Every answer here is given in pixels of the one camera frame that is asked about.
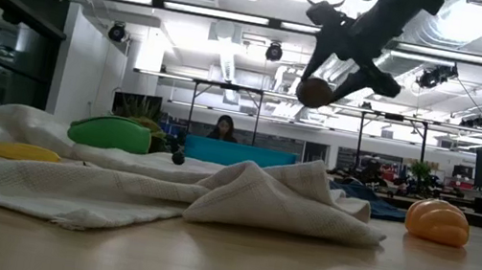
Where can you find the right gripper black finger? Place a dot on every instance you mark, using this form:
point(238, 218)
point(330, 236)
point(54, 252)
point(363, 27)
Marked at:
point(320, 62)
point(377, 83)

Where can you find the brown toy kiwi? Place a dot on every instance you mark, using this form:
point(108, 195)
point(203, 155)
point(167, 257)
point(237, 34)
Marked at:
point(314, 94)

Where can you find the orange toy fruit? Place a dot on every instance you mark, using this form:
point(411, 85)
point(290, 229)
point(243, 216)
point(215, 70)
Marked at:
point(438, 223)

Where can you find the green toy corn cob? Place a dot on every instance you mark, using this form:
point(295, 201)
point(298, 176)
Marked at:
point(110, 134)

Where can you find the thin yellow toy wedge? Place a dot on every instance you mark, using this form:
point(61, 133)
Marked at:
point(19, 151)

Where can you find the white plaid dish towel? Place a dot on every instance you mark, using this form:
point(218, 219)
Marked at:
point(116, 188)

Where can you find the teal plastic tupperware container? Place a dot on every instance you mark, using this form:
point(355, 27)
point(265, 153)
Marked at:
point(238, 155)

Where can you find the round black ceiling spotlight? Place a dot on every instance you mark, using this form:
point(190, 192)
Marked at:
point(274, 52)
point(117, 32)

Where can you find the small background potted plant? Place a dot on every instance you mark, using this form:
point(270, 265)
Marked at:
point(421, 169)

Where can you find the small black ceiling fixture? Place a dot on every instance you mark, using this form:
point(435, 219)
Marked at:
point(473, 122)

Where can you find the person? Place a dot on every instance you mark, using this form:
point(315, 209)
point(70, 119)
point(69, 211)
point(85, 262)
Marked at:
point(223, 128)

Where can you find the navy blue cloth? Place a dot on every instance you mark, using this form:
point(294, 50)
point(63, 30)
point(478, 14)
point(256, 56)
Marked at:
point(380, 208)

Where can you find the potted succulent plant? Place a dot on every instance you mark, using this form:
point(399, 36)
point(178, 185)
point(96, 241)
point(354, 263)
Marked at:
point(145, 126)

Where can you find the silver ventilation duct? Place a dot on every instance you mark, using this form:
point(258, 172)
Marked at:
point(394, 68)

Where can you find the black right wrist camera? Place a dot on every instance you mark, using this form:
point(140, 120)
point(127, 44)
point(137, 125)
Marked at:
point(322, 14)

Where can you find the black ceiling camera cluster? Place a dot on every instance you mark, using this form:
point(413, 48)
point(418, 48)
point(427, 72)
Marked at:
point(434, 77)

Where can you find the black metal scaffold frame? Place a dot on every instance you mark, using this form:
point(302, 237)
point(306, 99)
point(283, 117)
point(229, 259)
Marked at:
point(193, 98)
point(359, 139)

